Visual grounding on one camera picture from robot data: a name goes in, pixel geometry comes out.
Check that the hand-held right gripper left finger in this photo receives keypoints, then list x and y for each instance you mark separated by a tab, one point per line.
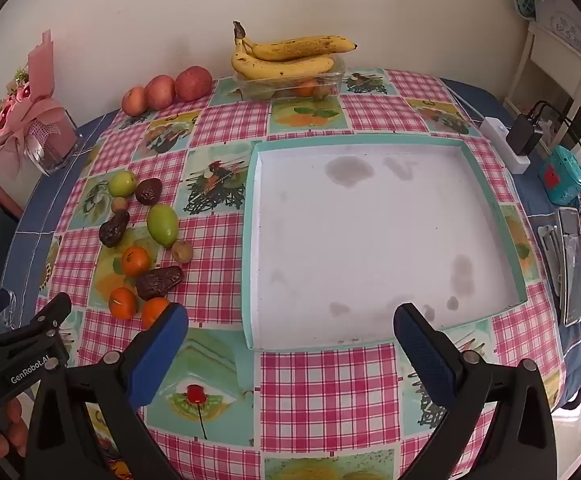
160	355

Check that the orange tangerine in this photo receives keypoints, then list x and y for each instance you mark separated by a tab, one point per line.
123	302
154	310
135	260

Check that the white power strip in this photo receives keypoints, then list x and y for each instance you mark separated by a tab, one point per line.
497	135

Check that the person's left hand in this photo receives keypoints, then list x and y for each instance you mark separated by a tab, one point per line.
5	432

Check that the small green round fruit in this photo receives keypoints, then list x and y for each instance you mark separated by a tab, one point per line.
122	183

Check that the white tray with teal rim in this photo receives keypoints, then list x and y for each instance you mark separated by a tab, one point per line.
370	240

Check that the pink wrapped flower bouquet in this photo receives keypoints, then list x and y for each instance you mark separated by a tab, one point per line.
25	95

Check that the teal plastic box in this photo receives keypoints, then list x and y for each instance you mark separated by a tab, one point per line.
562	175

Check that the white wooden furniture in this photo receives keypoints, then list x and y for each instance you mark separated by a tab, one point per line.
550	60

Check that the silver metal tool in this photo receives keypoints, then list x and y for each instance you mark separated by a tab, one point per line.
550	255

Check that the tangerine inside clear container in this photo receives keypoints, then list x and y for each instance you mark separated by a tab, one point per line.
305	89

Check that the small red apple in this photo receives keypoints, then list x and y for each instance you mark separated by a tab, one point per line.
134	101

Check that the pink checkered printed tablecloth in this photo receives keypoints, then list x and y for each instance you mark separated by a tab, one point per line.
320	400

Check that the large green oval fruit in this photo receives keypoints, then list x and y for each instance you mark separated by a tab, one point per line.
162	225

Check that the dark brown elongated date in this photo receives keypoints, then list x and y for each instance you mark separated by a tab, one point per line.
114	230

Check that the black power adapter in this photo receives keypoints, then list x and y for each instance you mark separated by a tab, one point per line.
524	132

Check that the small brown kiwi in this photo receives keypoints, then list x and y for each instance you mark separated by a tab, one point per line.
182	251

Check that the spotted yellow banana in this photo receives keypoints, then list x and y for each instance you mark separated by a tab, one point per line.
300	47
280	66

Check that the clear acrylic holder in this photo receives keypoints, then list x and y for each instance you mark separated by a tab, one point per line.
58	145

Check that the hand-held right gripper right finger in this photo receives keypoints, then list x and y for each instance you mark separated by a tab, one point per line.
426	355

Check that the clear plastic fruit container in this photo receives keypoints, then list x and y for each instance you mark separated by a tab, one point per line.
270	87

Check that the dark brown avocado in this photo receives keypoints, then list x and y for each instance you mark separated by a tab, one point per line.
159	282
149	191

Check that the small brown longan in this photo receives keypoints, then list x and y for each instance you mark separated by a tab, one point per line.
119	204

